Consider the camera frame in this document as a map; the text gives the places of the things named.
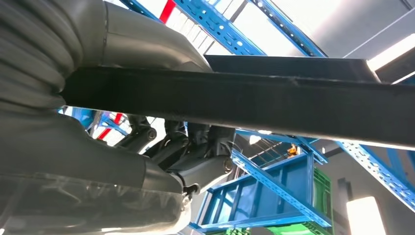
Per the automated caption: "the bright ceiling light panel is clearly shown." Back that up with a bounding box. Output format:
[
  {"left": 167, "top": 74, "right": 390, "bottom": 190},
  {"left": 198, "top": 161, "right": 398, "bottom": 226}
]
[
  {"left": 366, "top": 33, "right": 415, "bottom": 72},
  {"left": 346, "top": 196, "right": 388, "bottom": 235}
]

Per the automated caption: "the green plastic crate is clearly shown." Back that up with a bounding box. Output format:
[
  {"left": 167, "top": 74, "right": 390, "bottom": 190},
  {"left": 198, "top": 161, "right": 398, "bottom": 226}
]
[
  {"left": 312, "top": 167, "right": 335, "bottom": 225},
  {"left": 265, "top": 222, "right": 335, "bottom": 235}
]

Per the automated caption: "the blue metal shelf rack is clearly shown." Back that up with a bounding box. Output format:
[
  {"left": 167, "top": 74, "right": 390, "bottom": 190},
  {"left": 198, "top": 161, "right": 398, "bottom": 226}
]
[{"left": 58, "top": 0, "right": 415, "bottom": 213}]

